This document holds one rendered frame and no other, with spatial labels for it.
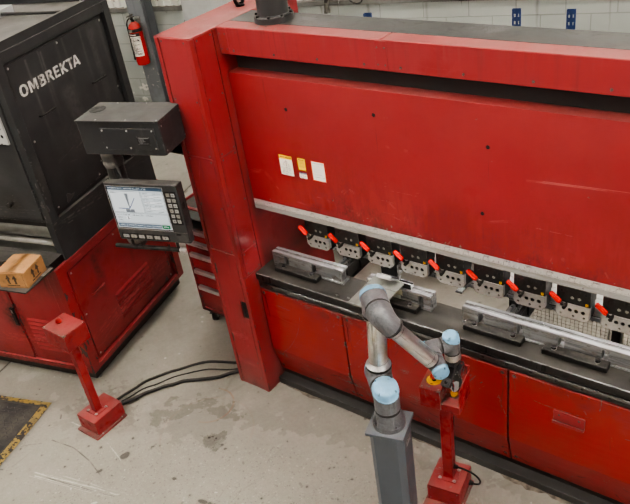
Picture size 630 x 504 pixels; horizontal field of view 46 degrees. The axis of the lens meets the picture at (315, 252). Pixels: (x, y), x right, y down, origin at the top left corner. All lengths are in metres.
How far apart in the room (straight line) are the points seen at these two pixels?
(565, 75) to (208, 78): 1.76
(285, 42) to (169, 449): 2.50
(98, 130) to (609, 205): 2.49
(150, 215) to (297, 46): 1.25
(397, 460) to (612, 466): 1.02
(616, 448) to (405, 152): 1.66
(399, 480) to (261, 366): 1.47
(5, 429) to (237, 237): 2.08
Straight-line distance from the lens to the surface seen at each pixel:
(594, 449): 3.86
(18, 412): 5.42
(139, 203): 4.12
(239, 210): 4.18
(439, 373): 3.30
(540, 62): 3.00
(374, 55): 3.34
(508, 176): 3.27
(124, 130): 3.96
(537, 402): 3.80
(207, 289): 5.32
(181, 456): 4.67
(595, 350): 3.62
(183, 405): 4.98
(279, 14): 3.75
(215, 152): 3.96
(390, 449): 3.50
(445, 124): 3.30
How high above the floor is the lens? 3.28
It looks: 32 degrees down
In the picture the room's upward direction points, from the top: 9 degrees counter-clockwise
